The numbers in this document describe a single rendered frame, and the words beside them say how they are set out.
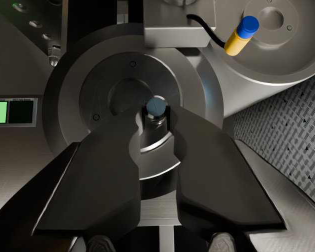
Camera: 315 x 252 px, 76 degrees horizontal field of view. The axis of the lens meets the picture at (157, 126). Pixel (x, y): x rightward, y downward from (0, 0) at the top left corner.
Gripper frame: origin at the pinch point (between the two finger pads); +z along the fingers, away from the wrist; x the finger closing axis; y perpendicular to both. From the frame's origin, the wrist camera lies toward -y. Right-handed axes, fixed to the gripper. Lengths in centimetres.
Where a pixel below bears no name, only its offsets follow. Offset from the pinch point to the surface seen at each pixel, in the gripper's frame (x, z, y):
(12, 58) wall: -114, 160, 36
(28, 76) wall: -102, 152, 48
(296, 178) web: 15.7, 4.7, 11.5
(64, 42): -7.8, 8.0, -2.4
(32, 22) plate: -24.0, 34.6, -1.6
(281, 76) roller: 10.4, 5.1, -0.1
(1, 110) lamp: -36, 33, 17
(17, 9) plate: -24.2, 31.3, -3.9
